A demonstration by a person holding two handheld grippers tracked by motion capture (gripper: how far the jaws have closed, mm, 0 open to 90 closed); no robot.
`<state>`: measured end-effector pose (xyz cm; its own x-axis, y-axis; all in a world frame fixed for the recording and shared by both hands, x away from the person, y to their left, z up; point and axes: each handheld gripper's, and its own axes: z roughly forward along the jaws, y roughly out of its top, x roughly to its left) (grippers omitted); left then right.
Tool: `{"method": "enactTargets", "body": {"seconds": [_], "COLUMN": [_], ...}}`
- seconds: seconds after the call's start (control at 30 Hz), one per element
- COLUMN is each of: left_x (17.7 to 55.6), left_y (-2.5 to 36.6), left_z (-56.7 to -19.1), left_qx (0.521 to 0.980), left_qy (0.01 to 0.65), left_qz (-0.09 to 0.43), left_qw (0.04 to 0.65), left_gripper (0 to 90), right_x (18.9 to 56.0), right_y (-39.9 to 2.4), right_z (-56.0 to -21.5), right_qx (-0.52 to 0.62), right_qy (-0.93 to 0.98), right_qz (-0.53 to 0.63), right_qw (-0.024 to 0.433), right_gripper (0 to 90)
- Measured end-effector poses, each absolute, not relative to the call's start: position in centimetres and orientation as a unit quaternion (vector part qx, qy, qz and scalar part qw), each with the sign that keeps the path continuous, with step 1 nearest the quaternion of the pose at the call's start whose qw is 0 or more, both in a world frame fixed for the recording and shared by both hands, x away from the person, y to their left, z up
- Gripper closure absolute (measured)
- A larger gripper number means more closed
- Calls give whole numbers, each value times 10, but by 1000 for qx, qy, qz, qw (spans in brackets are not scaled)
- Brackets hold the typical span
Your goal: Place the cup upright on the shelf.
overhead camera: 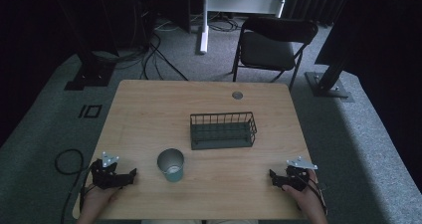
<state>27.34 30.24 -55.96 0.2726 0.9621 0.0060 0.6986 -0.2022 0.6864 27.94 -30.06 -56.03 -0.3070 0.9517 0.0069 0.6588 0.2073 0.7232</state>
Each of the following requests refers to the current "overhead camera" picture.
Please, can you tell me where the light blue cup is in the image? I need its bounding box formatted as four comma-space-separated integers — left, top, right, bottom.
156, 147, 185, 183

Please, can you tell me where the white metal desk frame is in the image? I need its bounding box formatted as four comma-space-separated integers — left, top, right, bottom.
198, 0, 291, 55

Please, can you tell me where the black metal stand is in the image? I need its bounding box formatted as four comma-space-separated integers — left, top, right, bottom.
49, 0, 117, 92
304, 24, 355, 103

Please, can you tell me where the black folding chair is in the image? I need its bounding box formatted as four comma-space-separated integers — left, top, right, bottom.
231, 16, 319, 92

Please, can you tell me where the person's left hand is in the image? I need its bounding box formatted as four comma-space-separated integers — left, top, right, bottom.
77, 184, 121, 224

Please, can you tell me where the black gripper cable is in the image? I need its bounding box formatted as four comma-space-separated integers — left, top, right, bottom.
54, 148, 94, 224
307, 175, 329, 217

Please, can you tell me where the person's right hand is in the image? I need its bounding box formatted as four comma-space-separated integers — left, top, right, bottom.
282, 168, 329, 224

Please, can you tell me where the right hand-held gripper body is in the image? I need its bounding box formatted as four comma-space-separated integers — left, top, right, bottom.
274, 155, 318, 192

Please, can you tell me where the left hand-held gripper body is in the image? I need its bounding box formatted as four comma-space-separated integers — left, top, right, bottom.
90, 150, 132, 190

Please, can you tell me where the bundle of floor cables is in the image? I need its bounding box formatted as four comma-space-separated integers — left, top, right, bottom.
93, 14, 240, 83

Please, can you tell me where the black wire basket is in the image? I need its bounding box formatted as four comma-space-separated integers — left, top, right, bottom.
189, 111, 258, 151

